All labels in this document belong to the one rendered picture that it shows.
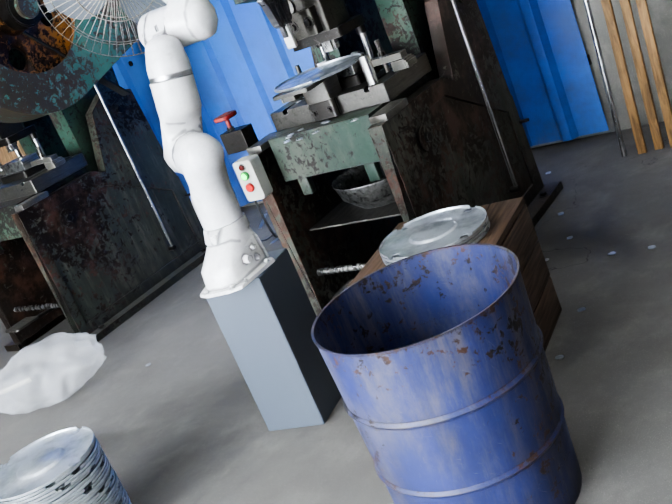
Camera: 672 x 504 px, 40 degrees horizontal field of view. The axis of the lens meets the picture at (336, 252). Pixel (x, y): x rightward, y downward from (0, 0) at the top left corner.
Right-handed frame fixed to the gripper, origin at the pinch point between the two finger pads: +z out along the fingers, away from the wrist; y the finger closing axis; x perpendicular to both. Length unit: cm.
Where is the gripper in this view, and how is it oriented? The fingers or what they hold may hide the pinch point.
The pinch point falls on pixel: (288, 36)
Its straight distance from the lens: 279.0
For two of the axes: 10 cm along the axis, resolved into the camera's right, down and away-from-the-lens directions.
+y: -4.7, 4.9, -7.3
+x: 8.0, -1.2, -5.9
